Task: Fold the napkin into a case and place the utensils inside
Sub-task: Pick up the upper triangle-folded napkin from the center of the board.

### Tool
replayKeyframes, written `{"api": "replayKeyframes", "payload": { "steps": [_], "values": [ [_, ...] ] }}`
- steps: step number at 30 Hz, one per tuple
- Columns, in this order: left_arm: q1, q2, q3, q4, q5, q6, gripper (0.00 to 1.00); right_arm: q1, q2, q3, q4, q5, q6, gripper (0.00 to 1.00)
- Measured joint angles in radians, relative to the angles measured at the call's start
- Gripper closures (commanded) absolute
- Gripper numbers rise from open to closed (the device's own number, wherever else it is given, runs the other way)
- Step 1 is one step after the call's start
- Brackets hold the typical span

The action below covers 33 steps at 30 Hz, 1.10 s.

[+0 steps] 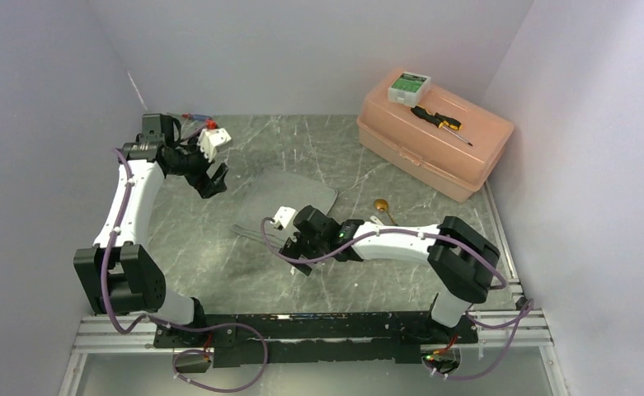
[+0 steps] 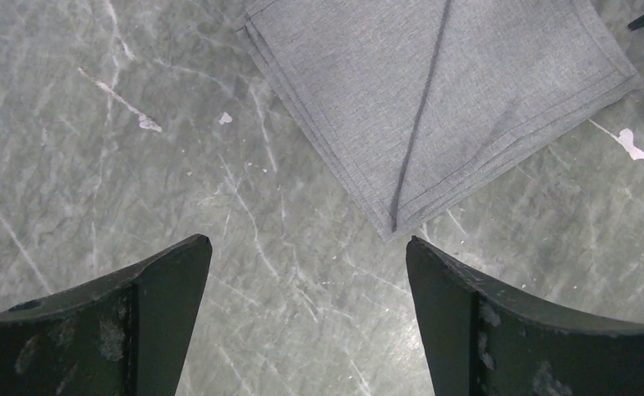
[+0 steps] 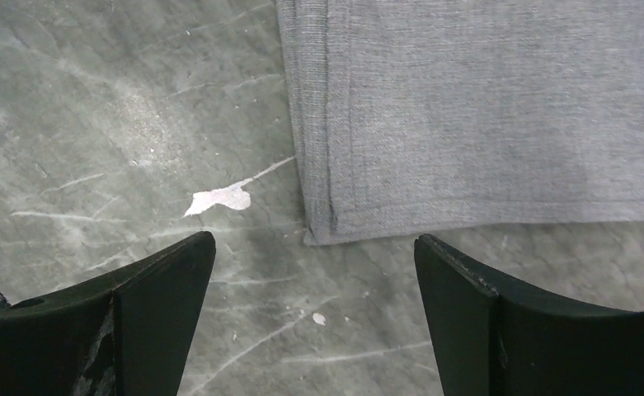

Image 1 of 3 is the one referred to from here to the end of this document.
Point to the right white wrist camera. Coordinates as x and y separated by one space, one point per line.
283 219

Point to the gold spoon teal handle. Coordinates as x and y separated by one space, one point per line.
383 206

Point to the pink plastic toolbox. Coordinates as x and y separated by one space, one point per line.
430 154

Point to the red blue screwdriver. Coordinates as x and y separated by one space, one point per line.
196 117

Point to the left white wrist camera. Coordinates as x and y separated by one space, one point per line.
210 139

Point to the small green white box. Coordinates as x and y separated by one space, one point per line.
409 88

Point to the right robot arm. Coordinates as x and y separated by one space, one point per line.
464 260

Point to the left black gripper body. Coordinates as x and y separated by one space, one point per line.
194 165

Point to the aluminium rail frame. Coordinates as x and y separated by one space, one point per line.
96 335

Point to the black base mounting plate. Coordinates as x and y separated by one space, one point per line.
242 339

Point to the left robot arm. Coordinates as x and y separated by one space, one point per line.
116 272

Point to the black yellow screwdriver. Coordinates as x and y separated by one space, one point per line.
441 121

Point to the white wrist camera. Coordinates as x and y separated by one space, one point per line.
210 139
283 219

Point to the white ceramic spoon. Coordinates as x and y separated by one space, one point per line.
374 219

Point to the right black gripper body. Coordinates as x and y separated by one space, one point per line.
300 244

